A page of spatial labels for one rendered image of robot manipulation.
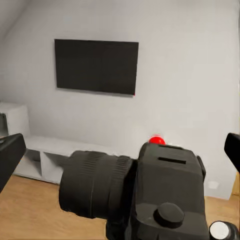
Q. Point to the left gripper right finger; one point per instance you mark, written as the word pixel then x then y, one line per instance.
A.
pixel 232 149

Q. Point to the camera tripod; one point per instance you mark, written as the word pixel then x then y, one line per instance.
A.
pixel 115 231

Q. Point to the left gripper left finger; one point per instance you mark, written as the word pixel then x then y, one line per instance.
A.
pixel 12 149

